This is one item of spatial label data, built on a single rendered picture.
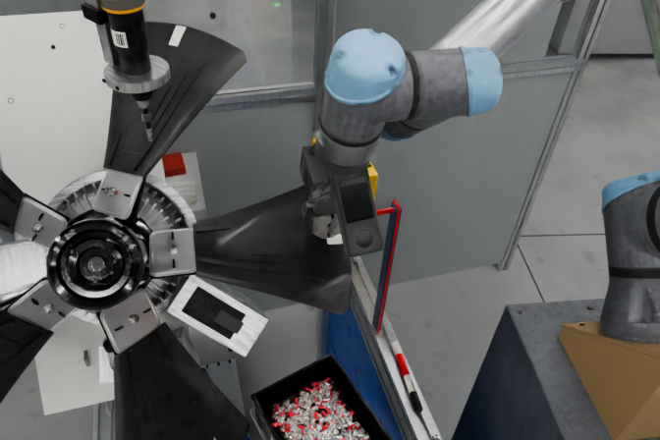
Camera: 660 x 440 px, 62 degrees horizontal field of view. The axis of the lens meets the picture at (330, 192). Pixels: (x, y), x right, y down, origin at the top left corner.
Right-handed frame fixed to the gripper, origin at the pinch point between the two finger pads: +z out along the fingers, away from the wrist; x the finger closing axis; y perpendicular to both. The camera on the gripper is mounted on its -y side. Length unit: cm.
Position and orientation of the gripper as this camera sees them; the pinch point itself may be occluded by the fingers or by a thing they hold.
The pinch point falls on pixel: (327, 237)
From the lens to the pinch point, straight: 82.5
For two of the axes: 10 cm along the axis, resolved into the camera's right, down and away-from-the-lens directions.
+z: -1.4, 5.4, 8.3
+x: -9.6, 1.4, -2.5
